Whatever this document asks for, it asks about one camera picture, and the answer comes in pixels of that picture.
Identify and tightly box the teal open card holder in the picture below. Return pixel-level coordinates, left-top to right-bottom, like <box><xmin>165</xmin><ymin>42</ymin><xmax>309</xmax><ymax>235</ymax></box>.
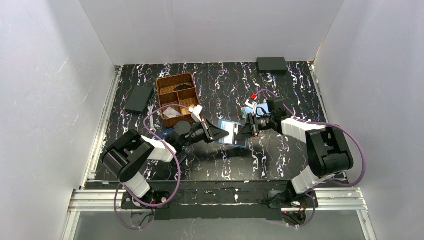
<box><xmin>241</xmin><ymin>103</ymin><xmax>269</xmax><ymax>120</ymax></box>

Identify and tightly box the black box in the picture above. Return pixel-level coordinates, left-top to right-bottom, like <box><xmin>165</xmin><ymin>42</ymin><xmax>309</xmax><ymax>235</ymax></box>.
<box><xmin>256</xmin><ymin>57</ymin><xmax>288</xmax><ymax>73</ymax></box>
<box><xmin>125</xmin><ymin>86</ymin><xmax>154</xmax><ymax>115</ymax></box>

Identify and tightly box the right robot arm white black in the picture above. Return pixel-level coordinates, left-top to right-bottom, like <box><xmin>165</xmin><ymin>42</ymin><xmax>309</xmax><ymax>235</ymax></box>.
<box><xmin>234</xmin><ymin>98</ymin><xmax>354</xmax><ymax>197</ymax></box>

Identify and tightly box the brown wicker divided basket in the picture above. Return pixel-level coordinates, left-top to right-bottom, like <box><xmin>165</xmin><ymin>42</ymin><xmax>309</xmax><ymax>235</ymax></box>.
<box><xmin>156</xmin><ymin>73</ymin><xmax>200</xmax><ymax>129</ymax></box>

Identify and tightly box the black card in basket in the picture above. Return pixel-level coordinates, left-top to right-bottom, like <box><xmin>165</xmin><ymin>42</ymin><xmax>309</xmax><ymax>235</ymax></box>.
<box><xmin>173</xmin><ymin>84</ymin><xmax>194</xmax><ymax>92</ymax></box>

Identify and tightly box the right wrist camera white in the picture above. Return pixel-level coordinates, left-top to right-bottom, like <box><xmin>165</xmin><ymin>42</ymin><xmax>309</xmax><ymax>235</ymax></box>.
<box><xmin>244</xmin><ymin>94</ymin><xmax>263</xmax><ymax>116</ymax></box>

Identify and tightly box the black box left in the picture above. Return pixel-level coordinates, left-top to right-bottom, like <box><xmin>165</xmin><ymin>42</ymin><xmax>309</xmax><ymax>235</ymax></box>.
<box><xmin>125</xmin><ymin>86</ymin><xmax>154</xmax><ymax>115</ymax></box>

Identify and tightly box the blue card holder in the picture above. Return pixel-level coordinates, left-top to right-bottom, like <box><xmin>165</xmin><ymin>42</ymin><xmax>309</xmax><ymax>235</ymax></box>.
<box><xmin>216</xmin><ymin>119</ymin><xmax>247</xmax><ymax>149</ymax></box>

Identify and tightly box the black box back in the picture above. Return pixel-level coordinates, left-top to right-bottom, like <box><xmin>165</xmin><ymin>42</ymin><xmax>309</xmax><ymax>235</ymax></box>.
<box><xmin>256</xmin><ymin>57</ymin><xmax>288</xmax><ymax>73</ymax></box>

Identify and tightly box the silver wrench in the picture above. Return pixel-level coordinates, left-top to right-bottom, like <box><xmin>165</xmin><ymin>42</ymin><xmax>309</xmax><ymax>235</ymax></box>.
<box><xmin>147</xmin><ymin>104</ymin><xmax>156</xmax><ymax>133</ymax></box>

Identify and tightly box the tan item in basket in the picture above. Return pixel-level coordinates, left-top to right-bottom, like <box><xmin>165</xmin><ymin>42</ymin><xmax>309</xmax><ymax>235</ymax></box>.
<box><xmin>181</xmin><ymin>108</ymin><xmax>191</xmax><ymax>116</ymax></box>

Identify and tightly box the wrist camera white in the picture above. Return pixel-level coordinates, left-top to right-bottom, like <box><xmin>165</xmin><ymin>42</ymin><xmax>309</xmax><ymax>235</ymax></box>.
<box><xmin>188</xmin><ymin>105</ymin><xmax>203</xmax><ymax>123</ymax></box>
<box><xmin>244</xmin><ymin>94</ymin><xmax>263</xmax><ymax>116</ymax></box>

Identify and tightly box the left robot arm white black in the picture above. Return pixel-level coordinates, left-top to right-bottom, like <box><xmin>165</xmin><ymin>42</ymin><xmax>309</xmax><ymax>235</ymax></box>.
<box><xmin>101</xmin><ymin>118</ymin><xmax>230</xmax><ymax>199</ymax></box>

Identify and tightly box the white credit card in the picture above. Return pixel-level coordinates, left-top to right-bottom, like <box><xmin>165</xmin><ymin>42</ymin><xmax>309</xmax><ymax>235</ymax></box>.
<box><xmin>163</xmin><ymin>107</ymin><xmax>182</xmax><ymax>119</ymax></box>

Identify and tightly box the dark blue pouch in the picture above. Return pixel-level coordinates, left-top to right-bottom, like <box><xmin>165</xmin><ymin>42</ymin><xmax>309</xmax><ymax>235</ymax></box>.
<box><xmin>155</xmin><ymin>128</ymin><xmax>174</xmax><ymax>139</ymax></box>

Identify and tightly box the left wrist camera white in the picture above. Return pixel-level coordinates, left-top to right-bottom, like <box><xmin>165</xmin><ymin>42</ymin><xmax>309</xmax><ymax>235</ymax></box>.
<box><xmin>188</xmin><ymin>105</ymin><xmax>203</xmax><ymax>123</ymax></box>

